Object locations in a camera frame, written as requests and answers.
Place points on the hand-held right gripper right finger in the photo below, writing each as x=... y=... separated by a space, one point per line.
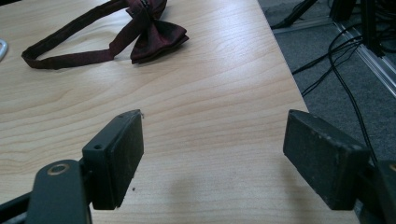
x=323 y=158

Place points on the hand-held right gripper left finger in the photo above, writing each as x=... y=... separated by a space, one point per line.
x=113 y=161

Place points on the dark red bow tie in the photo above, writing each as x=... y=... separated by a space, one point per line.
x=154 y=37

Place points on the black stand leg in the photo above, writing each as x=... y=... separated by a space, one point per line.
x=292 y=15

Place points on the white object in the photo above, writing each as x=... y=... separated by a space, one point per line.
x=2 y=48

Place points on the silver metal floor rail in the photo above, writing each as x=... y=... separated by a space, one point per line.
x=370 y=59

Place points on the black stand post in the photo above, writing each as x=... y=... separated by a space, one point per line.
x=372 y=26

